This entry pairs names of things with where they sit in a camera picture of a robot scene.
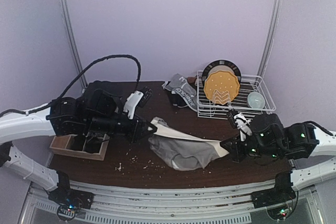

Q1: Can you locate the grey underwear white waistband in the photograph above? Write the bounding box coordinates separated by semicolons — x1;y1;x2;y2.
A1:
148;117;229;172

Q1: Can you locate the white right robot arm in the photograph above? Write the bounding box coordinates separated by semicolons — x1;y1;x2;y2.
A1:
221;110;335;191

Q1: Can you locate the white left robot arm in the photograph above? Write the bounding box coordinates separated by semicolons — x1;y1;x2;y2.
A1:
1;81;157;194

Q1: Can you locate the black underwear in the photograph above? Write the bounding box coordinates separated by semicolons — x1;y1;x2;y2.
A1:
167;91;188;108

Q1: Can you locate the pale green glass bowl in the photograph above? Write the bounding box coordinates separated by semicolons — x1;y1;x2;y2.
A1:
247;91;266;109

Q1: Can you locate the wooden compartment organizer box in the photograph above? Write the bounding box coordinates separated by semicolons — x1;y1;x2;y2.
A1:
49;135;109;161

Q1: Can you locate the yellow scalloped plate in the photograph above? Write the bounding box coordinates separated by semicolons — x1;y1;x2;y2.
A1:
203;70;240;105

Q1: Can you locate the brown cloth item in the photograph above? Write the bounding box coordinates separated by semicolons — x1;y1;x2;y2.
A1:
187;77;197;83

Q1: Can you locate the black rimmed plate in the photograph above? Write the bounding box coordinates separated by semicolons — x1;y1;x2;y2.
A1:
201;60;242;84

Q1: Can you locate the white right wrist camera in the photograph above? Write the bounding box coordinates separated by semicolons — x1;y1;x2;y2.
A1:
227;109;252;142

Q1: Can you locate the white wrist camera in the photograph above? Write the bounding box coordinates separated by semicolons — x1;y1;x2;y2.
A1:
227;109;252;142
123;87;153;120

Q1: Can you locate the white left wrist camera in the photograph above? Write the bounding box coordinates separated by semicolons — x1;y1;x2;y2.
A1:
123;87;153;120

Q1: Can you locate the white wire dish rack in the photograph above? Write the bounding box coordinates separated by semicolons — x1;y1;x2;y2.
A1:
196;70;276;120

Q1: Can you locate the aluminium rail front frame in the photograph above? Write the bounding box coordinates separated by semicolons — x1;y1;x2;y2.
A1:
18;180;327;223

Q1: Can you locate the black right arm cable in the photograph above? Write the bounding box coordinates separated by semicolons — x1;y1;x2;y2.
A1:
304;120;336;137

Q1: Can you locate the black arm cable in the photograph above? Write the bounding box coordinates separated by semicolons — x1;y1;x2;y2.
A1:
0;55;142;116
304;120;336;137

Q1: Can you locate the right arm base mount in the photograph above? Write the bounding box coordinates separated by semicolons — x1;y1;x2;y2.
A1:
251;172;299;222

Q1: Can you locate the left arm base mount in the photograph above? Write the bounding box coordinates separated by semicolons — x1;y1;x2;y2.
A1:
46;170;94;222

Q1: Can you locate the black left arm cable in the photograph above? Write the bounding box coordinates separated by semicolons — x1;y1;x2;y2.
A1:
0;55;142;116

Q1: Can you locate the left aluminium corner post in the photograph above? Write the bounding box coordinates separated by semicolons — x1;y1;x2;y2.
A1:
59;0;83;74

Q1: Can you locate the aluminium corner post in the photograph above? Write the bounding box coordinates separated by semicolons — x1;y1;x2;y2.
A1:
59;0;83;74
257;0;282;77

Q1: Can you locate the right aluminium corner post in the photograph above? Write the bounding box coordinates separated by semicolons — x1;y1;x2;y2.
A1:
257;0;282;77

